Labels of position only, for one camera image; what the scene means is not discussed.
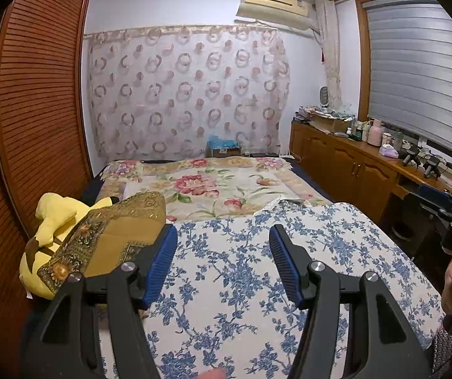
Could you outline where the golden brown patterned garment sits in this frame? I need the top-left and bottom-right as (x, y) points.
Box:
(37, 192), (166, 294)

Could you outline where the person's left hand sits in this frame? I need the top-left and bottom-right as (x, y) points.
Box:
(196, 368), (227, 379)

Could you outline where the brown wooden sideboard cabinet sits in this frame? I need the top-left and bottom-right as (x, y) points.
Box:
(290, 121), (452, 226)

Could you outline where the small purple plush item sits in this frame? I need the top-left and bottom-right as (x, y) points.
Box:
(379, 144), (399, 159)

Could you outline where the pink thermos bottle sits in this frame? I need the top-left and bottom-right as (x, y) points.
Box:
(367, 119), (383, 147)

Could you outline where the yellow Pikachu plush toy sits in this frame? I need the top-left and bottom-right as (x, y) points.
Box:
(19, 193), (119, 299)

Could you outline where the blue floral white sheet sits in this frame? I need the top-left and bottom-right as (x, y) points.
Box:
(143, 200), (444, 378)

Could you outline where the grey window roller blind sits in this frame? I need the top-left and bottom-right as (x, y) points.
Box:
(362, 0), (452, 151)

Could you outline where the cardboard box on sideboard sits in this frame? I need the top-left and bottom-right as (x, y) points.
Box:
(309, 115), (350, 134)

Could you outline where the floral cream bed quilt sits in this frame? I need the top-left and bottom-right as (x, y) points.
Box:
(97, 156), (331, 222)

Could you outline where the box with blue cloth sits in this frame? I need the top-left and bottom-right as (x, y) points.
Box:
(205, 135), (241, 158)

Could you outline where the beige tied side curtain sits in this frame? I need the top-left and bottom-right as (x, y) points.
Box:
(315, 0), (342, 110)

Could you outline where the red wooden louvered wardrobe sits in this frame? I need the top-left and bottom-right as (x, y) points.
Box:
(0, 0), (91, 364)

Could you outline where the pink circle patterned curtain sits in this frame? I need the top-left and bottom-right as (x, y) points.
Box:
(87, 25), (290, 161)

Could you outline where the beige wall air conditioner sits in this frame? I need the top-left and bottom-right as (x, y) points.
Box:
(236, 0), (319, 32)

